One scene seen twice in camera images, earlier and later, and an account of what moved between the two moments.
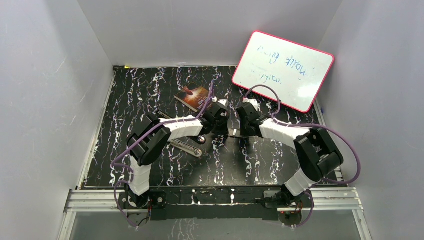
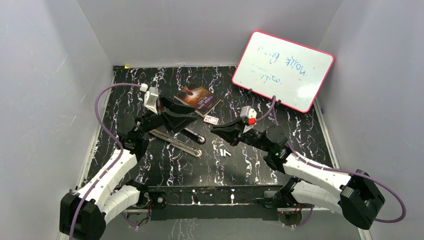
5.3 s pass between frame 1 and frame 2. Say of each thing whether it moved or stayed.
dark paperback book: stayed
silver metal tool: stayed
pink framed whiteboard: stayed
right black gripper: moved
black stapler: stayed
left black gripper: moved
